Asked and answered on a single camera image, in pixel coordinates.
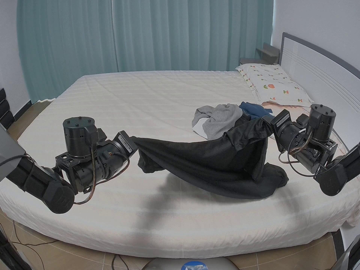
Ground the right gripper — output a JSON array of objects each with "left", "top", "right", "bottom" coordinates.
[{"left": 269, "top": 109, "right": 324, "bottom": 174}]

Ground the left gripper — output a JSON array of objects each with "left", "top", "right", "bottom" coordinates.
[{"left": 74, "top": 130, "right": 139, "bottom": 194}]

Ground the black T-shirt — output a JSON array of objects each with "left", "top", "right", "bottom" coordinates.
[{"left": 132, "top": 117, "right": 290, "bottom": 200}]

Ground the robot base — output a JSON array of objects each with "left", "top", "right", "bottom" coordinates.
[{"left": 145, "top": 258, "right": 235, "bottom": 270}]

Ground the bed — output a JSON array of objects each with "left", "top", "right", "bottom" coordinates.
[{"left": 0, "top": 33, "right": 360, "bottom": 259}]

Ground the pile of clothes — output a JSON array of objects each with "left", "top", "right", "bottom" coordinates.
[{"left": 192, "top": 101, "right": 275, "bottom": 140}]

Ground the white printed pillow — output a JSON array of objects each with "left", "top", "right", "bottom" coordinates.
[{"left": 236, "top": 63, "right": 314, "bottom": 106}]

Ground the grey bedside table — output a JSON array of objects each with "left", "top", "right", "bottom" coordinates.
[{"left": 239, "top": 42, "right": 280, "bottom": 65}]

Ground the blue-green curtain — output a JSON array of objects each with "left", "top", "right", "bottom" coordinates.
[
  {"left": 111, "top": 0, "right": 275, "bottom": 73},
  {"left": 17, "top": 0, "right": 117, "bottom": 101}
]

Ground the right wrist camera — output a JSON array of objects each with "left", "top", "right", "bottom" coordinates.
[{"left": 296, "top": 114, "right": 310, "bottom": 130}]

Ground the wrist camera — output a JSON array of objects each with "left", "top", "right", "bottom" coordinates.
[
  {"left": 296, "top": 114, "right": 310, "bottom": 130},
  {"left": 96, "top": 128, "right": 109, "bottom": 147}
]

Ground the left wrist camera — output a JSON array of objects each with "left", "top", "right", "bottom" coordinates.
[{"left": 96, "top": 128, "right": 109, "bottom": 147}]

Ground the thin black cable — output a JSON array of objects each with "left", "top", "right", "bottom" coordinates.
[
  {"left": 110, "top": 254, "right": 128, "bottom": 270},
  {"left": 0, "top": 220, "right": 44, "bottom": 270}
]

